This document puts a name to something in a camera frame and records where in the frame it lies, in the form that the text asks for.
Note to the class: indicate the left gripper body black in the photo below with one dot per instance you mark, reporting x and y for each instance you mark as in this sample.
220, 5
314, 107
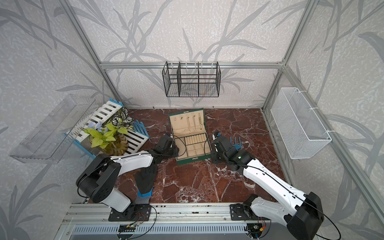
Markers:
172, 153

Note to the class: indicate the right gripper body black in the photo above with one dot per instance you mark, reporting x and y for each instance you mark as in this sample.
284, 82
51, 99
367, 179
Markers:
216, 158

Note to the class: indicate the green jewelry box beige lining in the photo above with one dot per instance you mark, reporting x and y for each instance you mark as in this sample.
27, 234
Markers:
190, 133

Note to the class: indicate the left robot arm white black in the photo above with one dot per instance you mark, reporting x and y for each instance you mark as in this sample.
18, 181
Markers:
99, 180

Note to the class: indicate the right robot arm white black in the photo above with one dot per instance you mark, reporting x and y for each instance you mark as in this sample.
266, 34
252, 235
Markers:
301, 213

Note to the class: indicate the white blue slatted fence stand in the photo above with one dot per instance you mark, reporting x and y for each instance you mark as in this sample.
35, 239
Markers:
136, 137

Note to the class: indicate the black glove blue cuff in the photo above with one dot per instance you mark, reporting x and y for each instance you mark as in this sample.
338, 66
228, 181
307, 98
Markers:
145, 180

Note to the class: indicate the green plant in amber vase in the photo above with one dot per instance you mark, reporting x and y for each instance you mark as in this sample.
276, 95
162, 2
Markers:
110, 136

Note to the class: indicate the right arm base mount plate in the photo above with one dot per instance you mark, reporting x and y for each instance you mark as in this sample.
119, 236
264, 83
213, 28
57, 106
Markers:
243, 211

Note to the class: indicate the black wire wall basket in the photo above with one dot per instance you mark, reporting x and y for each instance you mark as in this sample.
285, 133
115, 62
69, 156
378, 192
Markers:
198, 80

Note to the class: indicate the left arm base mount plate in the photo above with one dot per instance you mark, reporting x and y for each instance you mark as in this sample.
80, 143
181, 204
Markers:
134, 213

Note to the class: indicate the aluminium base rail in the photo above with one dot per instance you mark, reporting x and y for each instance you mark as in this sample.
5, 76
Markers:
90, 221

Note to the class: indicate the white mesh wall basket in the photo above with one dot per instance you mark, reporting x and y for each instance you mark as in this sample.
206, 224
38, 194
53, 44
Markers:
301, 130

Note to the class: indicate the clear acrylic wall shelf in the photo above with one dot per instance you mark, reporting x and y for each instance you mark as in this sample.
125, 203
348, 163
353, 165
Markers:
51, 139

